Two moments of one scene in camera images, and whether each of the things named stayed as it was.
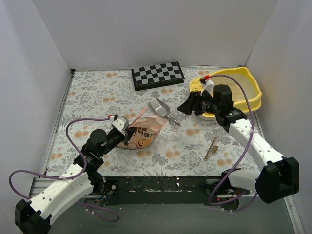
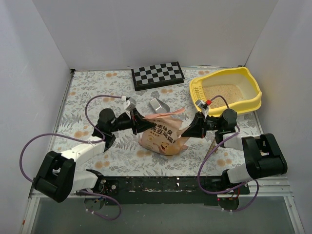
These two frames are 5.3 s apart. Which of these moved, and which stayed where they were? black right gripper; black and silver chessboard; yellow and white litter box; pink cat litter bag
Moved: pink cat litter bag; black right gripper
Stayed: yellow and white litter box; black and silver chessboard
